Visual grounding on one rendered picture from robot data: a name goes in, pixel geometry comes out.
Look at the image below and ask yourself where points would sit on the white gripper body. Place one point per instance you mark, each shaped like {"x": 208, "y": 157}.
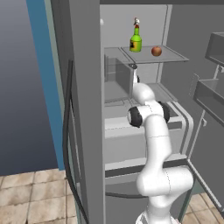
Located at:
{"x": 135, "y": 72}

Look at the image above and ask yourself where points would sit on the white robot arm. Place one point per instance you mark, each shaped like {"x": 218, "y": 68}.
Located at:
{"x": 156, "y": 145}

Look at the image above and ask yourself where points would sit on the clear fridge bin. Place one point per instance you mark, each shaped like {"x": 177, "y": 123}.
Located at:
{"x": 116, "y": 78}

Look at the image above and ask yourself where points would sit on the glass fridge shelf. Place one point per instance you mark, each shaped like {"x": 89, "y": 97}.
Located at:
{"x": 169, "y": 57}

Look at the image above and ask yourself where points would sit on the grey fridge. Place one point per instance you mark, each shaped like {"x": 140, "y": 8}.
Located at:
{"x": 122, "y": 26}

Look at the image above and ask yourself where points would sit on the grey left fridge door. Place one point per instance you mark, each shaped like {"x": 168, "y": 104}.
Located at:
{"x": 84, "y": 87}

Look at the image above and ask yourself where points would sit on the grey fridge door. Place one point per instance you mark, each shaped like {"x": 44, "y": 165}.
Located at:
{"x": 84, "y": 87}
{"x": 189, "y": 35}

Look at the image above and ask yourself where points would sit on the grey right fridge door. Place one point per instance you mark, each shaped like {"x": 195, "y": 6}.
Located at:
{"x": 189, "y": 35}

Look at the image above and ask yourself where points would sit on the red apple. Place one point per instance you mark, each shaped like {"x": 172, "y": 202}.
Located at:
{"x": 156, "y": 51}

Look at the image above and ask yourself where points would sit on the green glass bottle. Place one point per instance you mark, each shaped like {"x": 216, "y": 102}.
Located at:
{"x": 135, "y": 40}

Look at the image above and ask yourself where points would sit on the white crisper drawer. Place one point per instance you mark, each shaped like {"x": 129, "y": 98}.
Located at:
{"x": 122, "y": 137}

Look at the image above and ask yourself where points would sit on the large grey door bin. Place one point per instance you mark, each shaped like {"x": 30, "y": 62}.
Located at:
{"x": 210, "y": 96}

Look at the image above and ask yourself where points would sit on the small grey door bin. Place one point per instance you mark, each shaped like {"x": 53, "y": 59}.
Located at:
{"x": 215, "y": 48}

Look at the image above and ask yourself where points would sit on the grey freezer drawer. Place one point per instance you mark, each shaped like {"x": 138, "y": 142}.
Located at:
{"x": 122, "y": 186}

